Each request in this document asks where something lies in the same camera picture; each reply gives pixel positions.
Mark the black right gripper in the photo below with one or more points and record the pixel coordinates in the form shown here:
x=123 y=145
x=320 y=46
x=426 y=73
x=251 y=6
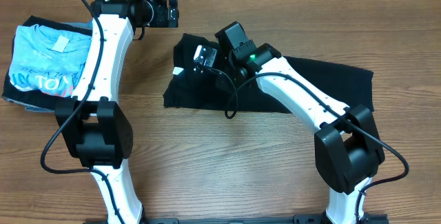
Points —
x=223 y=82

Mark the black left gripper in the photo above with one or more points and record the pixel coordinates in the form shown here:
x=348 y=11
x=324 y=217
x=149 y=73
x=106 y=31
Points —
x=161 y=19

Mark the black t-shirt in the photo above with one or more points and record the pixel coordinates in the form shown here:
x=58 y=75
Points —
x=189 y=89

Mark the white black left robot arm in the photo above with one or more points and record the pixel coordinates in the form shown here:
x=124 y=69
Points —
x=91 y=122

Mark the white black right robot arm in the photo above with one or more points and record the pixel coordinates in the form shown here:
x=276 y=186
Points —
x=346 y=148

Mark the light blue printed t-shirt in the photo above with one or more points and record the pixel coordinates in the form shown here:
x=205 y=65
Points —
x=48 y=60

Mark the black folded garment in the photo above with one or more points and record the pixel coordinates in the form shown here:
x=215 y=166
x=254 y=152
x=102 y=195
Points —
x=11 y=94

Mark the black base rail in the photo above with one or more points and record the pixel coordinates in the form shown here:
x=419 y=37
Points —
x=234 y=220

